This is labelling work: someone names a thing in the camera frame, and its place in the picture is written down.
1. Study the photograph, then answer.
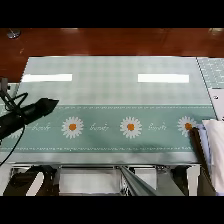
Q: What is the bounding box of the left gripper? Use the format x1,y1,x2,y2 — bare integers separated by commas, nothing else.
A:
21,97,60,122

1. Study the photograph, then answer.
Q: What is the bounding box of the white shirt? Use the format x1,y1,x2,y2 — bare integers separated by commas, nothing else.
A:
202,119,224,195

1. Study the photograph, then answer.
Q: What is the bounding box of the dark brown garment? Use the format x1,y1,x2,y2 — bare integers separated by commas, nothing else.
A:
188,127,218,197

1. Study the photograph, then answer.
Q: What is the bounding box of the light blue garment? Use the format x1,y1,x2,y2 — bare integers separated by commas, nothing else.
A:
195,124,212,169

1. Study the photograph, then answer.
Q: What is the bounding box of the black cable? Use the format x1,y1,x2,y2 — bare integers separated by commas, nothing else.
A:
0,90,30,168

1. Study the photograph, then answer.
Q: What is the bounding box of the silver frame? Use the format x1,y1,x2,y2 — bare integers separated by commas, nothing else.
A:
0,57,224,197

